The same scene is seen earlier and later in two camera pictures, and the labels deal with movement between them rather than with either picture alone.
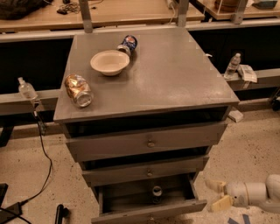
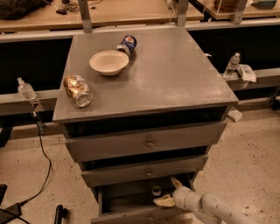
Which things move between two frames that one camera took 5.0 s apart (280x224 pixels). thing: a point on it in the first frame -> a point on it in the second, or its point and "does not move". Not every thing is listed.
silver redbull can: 157,194 does not move
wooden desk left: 108,13 does not move
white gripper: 235,190 -> 179,195
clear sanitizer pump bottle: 26,89 does not move
